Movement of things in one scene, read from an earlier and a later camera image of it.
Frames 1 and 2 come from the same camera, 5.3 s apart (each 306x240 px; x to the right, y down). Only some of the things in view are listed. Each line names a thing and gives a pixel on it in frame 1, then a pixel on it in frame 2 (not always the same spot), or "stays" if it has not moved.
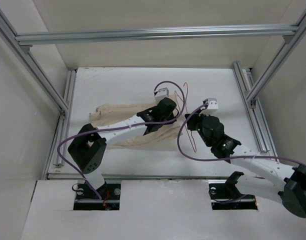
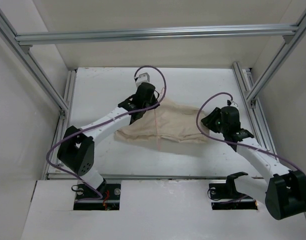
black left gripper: (172, 116) -> (154, 100)
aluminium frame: (22, 44) stays
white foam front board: (156, 209) stays
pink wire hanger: (185, 100) -> (158, 138)
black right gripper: (194, 118) -> (209, 119)
